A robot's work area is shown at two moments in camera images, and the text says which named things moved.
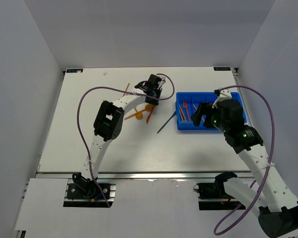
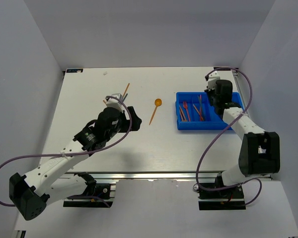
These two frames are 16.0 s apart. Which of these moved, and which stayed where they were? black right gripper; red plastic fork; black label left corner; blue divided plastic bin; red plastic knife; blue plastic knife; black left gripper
Moved: black left gripper; red plastic knife; blue plastic knife; black right gripper
Stayed: red plastic fork; blue divided plastic bin; black label left corner
